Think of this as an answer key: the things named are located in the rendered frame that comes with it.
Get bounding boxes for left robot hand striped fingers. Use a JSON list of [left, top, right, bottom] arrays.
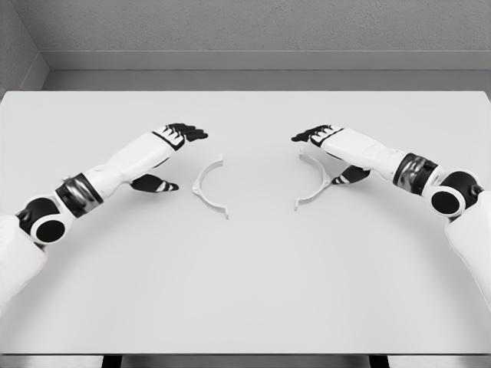
[[113, 122, 210, 193]]

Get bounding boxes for thin white pipe clamp half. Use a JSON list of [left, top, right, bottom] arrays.
[[190, 152, 232, 221], [294, 146, 331, 213]]

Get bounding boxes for right robot hand striped fingers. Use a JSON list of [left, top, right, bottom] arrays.
[[290, 123, 385, 186]]

